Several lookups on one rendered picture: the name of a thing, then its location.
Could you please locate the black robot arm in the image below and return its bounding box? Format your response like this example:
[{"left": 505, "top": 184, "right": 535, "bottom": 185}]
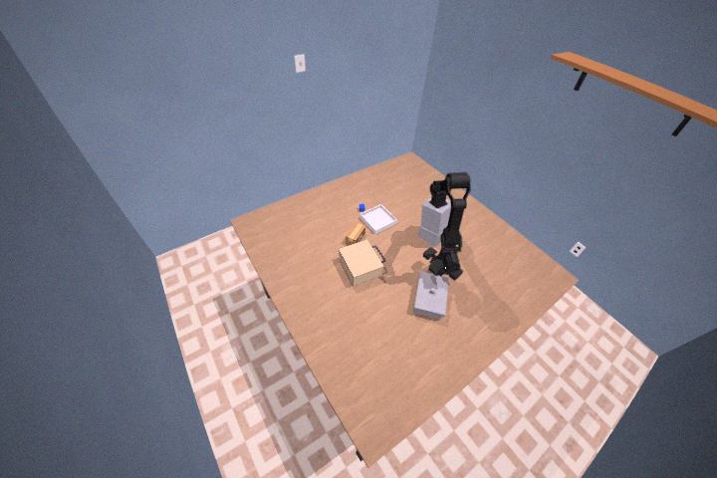
[{"left": 428, "top": 172, "right": 471, "bottom": 276}]

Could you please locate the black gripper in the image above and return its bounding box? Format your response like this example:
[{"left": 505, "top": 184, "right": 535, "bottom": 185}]
[{"left": 422, "top": 247, "right": 463, "bottom": 281}]

